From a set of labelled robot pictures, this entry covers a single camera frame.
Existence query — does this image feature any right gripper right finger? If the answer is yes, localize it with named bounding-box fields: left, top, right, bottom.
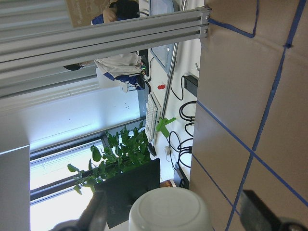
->
left=240, top=190, right=281, bottom=231

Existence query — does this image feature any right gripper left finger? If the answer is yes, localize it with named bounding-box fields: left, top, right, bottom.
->
left=78, top=191, right=107, bottom=231

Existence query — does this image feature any pale green plastic cup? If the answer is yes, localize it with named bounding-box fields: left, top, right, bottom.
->
left=128, top=187, right=212, bottom=231

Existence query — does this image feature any black computer monitor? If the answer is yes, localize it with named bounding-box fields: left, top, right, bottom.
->
left=94, top=158, right=160, bottom=229

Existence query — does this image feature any green potted plant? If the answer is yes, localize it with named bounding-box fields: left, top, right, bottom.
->
left=67, top=122, right=151, bottom=195

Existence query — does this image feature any white keyboard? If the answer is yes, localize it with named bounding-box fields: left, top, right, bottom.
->
left=145, top=92, right=161, bottom=142

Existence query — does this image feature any black power adapter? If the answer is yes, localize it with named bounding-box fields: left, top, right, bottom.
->
left=182, top=75, right=198, bottom=97

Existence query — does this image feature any person in white jacket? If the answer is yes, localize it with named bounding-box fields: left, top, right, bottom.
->
left=64, top=51, right=149, bottom=90

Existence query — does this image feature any green handled reacher grabber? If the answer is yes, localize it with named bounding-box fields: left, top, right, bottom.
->
left=155, top=0, right=187, bottom=138

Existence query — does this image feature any aluminium frame post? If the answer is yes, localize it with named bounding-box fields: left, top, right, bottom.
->
left=0, top=6, right=212, bottom=97

